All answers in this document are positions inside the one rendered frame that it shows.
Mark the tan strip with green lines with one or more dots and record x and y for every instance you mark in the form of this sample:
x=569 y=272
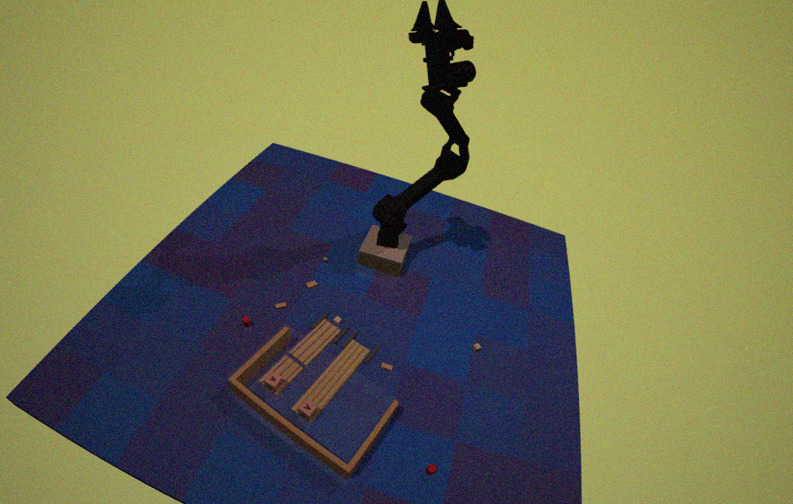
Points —
x=353 y=355

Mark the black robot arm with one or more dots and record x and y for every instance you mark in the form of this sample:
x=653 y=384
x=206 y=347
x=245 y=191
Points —
x=391 y=210

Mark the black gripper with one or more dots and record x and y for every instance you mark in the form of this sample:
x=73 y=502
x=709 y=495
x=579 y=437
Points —
x=437 y=43

